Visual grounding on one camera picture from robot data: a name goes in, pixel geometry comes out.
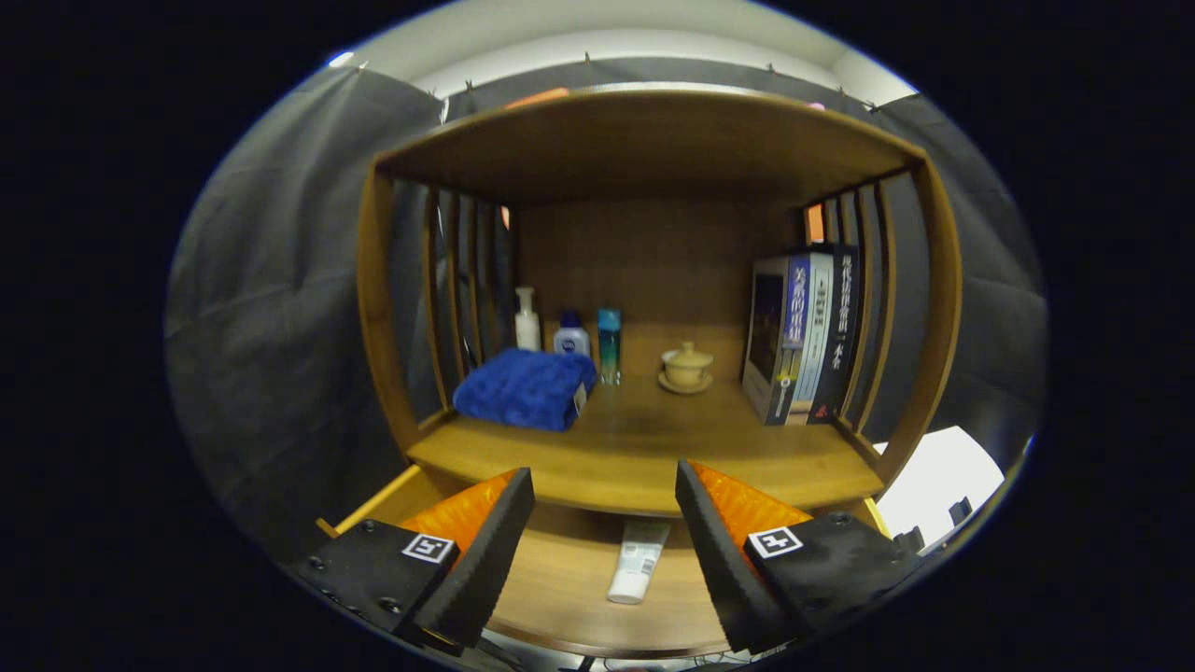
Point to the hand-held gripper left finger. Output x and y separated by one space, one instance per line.
490 569

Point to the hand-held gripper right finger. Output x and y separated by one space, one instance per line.
724 569

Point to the wooden drawer with black knob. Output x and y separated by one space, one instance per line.
569 597

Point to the white cream tube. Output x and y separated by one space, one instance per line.
635 569

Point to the wooden countertop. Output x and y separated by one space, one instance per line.
653 448

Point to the wooden cabinet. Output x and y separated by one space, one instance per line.
653 271

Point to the blue folded towel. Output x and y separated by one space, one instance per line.
523 387

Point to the beige lidded teacup with saucer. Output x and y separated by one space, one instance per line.
687 369

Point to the book with blue spine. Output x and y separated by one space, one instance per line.
770 336

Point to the white pump bottle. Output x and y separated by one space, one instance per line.
527 331

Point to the white bottle with blue cap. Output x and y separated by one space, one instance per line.
571 341

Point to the teal blue bottle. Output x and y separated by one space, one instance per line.
609 345

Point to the book with white spine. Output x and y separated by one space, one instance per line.
817 327

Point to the book with black spine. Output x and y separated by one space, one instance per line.
843 327

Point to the black backdrop cloth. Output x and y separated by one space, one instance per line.
280 327

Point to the small ceiling light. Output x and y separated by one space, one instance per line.
341 59

